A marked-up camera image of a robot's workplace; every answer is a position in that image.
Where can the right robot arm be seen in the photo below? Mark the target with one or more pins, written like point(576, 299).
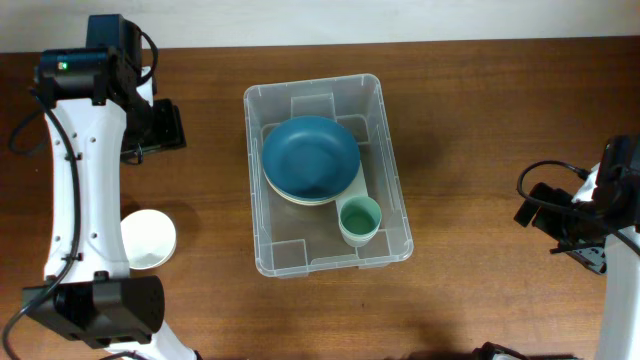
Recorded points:
point(616, 178)

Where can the blue large bowl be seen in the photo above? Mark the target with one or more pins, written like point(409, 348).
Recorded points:
point(310, 157)

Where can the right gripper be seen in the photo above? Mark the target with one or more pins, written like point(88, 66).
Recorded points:
point(593, 258)

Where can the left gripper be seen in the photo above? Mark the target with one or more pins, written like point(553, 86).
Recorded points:
point(173, 133)

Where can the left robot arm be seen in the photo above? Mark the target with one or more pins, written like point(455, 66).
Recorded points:
point(100, 105)

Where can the clear plastic storage bin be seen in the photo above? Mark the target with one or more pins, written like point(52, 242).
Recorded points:
point(293, 240)

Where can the cream large bowl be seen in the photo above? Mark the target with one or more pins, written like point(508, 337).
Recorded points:
point(306, 202)
point(272, 185)

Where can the cream white cup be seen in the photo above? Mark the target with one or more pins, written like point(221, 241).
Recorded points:
point(345, 230)

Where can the grey cup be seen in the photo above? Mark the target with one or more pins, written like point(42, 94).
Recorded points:
point(356, 240)

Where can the white small bowl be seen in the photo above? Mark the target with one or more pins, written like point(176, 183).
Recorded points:
point(149, 238)

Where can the mint green cup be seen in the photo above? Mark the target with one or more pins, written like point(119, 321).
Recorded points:
point(360, 215)

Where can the white label in bin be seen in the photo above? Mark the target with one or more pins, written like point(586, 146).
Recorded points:
point(358, 186)

